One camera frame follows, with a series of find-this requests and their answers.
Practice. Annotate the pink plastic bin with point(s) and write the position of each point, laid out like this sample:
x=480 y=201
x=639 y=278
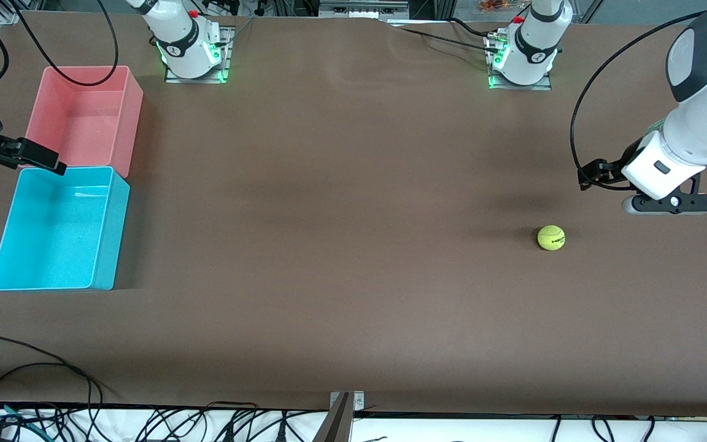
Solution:
x=83 y=123

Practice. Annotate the dark metal camera pole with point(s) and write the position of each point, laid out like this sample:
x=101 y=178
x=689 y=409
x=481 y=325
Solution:
x=335 y=426

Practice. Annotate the silver mounting bracket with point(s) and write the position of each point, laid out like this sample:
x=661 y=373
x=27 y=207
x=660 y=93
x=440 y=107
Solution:
x=358 y=402

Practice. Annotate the brown table cover sheet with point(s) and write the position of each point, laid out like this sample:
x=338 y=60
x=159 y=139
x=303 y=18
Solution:
x=353 y=245

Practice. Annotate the yellow-green tennis ball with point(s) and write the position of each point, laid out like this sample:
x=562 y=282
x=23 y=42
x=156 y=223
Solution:
x=551 y=237

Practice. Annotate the orange object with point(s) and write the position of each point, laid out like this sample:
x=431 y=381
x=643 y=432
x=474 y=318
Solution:
x=494 y=5

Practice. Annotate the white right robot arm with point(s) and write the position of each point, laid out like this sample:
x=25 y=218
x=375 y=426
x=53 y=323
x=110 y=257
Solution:
x=181 y=43

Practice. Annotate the aluminium frame profile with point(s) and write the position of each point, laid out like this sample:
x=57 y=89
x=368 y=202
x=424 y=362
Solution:
x=363 y=9

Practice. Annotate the blue plastic bin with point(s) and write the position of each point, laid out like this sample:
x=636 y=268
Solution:
x=53 y=233

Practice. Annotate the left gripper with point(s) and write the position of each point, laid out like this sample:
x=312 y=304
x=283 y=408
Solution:
x=617 y=166

